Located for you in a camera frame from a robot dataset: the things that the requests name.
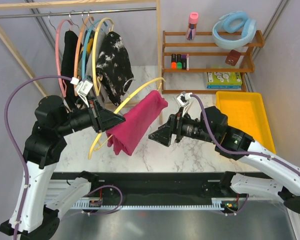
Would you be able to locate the white pen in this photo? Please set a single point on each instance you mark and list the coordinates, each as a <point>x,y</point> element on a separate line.
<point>187,62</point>

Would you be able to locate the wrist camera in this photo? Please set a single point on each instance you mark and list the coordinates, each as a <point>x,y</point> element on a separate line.
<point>82,90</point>
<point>184,100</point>

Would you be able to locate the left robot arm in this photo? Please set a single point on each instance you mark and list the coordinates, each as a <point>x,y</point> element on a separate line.
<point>33,218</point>

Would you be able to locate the pink water bottle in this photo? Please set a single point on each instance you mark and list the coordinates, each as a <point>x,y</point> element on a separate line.
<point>192,26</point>

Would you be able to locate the orange hanger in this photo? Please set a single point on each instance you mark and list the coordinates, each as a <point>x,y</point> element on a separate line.
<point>78,45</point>

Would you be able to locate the wooden clothes rack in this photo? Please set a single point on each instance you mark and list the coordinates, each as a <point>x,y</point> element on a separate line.
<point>66,3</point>

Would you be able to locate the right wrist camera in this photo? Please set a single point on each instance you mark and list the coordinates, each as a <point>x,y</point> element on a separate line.
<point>184,100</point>

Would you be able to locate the green book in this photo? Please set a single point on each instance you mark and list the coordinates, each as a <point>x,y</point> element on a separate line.
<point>224,80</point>

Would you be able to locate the wooden shelf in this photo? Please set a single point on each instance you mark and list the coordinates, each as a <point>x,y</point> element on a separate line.
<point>205,56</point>

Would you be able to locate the pink hanger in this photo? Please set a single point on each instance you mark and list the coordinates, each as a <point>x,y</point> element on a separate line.
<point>57,52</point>

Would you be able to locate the brown box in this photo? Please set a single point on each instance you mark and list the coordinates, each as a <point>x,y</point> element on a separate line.
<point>232,57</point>

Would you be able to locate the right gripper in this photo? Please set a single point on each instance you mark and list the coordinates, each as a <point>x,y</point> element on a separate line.
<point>174,125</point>

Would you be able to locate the blue hanger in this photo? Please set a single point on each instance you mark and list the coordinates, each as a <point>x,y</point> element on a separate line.
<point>86,49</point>

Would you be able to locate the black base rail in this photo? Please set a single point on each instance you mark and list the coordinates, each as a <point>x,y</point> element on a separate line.
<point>159,189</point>

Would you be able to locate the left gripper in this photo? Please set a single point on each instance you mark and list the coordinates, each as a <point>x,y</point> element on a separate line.
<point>109,119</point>

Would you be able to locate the black white patterned garment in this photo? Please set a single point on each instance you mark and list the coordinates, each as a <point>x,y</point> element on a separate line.
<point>114,67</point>

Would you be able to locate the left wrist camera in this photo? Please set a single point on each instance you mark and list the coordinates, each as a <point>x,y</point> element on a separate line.
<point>82,90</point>

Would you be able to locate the yellow hanger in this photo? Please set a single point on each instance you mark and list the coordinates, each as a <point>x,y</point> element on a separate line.
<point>96,145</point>
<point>96,81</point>

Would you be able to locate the grey garment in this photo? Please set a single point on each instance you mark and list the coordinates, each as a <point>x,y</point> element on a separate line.
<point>103,97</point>

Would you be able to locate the orange highlighter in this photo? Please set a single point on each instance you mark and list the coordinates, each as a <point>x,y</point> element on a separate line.
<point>173,61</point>

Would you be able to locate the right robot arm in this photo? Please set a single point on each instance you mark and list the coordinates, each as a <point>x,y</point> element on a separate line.
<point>283,183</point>

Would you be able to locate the blue neck pillow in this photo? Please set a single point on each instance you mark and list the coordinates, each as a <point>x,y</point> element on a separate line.
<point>231,23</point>

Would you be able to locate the yellow tray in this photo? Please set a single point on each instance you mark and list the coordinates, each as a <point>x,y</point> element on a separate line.
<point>246,111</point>

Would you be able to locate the pink trousers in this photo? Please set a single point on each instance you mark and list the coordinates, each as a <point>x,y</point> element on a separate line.
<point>126,136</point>

